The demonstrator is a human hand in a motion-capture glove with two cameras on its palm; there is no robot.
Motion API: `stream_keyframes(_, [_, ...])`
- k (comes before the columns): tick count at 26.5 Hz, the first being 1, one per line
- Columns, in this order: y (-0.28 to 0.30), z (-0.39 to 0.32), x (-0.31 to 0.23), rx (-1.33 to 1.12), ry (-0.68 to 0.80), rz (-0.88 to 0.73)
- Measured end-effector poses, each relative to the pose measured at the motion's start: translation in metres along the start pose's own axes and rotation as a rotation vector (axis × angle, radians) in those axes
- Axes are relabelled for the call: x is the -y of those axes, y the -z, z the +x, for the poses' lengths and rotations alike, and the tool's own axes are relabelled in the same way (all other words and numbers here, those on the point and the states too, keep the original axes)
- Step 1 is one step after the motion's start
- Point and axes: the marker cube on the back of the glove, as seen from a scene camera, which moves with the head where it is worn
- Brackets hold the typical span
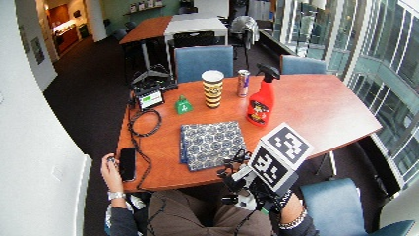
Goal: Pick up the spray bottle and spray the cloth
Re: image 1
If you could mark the yellow striped paper cup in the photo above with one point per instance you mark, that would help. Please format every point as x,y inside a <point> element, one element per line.
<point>213,90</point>

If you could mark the white table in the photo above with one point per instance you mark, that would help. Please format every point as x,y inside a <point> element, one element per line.
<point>196,25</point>

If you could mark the silver wristwatch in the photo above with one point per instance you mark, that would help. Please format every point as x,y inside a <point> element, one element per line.
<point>116,195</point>

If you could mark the person's brown trousers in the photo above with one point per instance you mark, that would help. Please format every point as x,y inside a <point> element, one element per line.
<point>196,216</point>

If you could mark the blue patterned folded cloth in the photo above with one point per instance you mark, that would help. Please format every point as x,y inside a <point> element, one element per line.
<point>213,145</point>

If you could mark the grey jacket on chair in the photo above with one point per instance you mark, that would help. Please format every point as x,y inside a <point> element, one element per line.
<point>245,28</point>

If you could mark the red spray bottle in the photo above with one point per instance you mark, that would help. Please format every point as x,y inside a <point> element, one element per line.
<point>261,105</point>

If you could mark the black tripod stand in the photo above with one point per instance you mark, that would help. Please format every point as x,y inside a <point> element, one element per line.
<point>151,73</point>

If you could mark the small black screen device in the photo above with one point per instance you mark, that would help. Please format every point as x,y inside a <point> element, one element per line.
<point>151,99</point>

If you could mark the black smartphone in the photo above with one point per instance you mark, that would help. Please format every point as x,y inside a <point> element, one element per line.
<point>127,164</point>

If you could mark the black office chair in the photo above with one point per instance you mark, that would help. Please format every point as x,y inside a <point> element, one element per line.
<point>195,39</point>

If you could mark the wall shelf with frames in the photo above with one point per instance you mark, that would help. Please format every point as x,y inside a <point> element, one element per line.
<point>144,8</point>

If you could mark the small green bell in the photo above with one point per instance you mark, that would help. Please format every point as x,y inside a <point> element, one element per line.
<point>184,106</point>

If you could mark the white marker cube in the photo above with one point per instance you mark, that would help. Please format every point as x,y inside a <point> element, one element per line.
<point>284,149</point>

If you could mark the brown wooden table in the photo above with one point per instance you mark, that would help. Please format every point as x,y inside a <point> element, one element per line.
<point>147,29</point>

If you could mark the silver energy drink can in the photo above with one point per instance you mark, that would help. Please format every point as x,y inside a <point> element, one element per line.
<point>243,84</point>

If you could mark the framed wall picture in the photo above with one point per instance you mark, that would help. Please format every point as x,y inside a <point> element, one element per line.
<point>38,50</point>

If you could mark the blue upholstered chair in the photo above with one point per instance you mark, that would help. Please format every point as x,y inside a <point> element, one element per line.
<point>302,65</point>
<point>204,62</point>
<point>334,206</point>

